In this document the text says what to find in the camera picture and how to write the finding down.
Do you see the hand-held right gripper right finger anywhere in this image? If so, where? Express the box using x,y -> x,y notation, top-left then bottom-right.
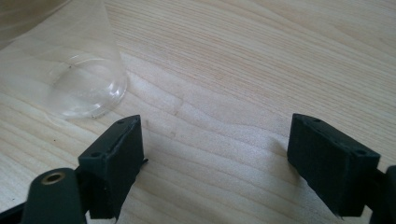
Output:
286,113 -> 381,218

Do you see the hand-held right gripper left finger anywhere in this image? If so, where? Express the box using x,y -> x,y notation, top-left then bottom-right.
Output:
78,114 -> 146,220

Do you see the clear plastic cup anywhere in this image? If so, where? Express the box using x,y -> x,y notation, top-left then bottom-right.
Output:
0,0 -> 129,120

